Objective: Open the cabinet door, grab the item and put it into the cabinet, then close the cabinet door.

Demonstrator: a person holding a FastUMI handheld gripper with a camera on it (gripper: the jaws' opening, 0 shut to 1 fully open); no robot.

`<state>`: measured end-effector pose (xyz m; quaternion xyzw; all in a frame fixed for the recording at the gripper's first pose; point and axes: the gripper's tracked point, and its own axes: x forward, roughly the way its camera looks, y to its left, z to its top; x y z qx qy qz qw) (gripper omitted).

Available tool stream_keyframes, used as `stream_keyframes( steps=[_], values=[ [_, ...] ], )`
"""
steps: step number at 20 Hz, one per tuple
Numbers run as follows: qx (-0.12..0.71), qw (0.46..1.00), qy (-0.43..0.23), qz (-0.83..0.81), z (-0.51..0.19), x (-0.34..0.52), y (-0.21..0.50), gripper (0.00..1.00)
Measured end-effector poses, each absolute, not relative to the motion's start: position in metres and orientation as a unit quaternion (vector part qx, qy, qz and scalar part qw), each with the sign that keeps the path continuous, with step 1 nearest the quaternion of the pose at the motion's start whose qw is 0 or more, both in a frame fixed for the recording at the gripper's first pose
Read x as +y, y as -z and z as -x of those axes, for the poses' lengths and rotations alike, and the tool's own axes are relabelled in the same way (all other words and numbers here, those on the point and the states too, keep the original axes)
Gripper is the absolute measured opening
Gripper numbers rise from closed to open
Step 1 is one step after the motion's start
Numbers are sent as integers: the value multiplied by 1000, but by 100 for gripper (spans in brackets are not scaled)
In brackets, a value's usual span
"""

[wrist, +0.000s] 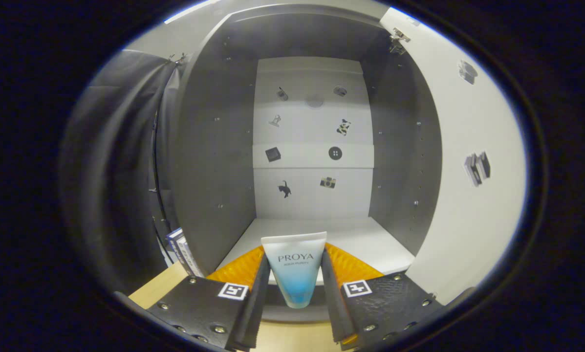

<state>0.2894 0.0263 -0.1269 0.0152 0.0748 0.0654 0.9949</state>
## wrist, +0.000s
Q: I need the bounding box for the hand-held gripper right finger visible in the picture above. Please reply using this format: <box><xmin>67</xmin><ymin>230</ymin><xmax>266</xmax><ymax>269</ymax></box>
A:
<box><xmin>320</xmin><ymin>242</ymin><xmax>444</xmax><ymax>352</ymax></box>

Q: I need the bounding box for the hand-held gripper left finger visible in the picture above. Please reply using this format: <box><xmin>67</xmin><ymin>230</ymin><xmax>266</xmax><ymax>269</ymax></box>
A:
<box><xmin>146</xmin><ymin>245</ymin><xmax>272</xmax><ymax>352</ymax></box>

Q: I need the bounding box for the white blue cosmetic tube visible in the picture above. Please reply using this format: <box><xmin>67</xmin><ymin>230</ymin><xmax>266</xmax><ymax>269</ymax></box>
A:
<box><xmin>261</xmin><ymin>232</ymin><xmax>327</xmax><ymax>309</ymax></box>

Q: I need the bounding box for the grey cabinet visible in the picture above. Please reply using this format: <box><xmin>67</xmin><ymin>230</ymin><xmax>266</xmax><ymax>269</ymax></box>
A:
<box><xmin>168</xmin><ymin>5</ymin><xmax>443</xmax><ymax>323</ymax></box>

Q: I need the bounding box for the black backdrop cloth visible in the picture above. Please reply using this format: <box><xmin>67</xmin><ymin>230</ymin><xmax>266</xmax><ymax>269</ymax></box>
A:
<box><xmin>60</xmin><ymin>49</ymin><xmax>188</xmax><ymax>294</ymax></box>

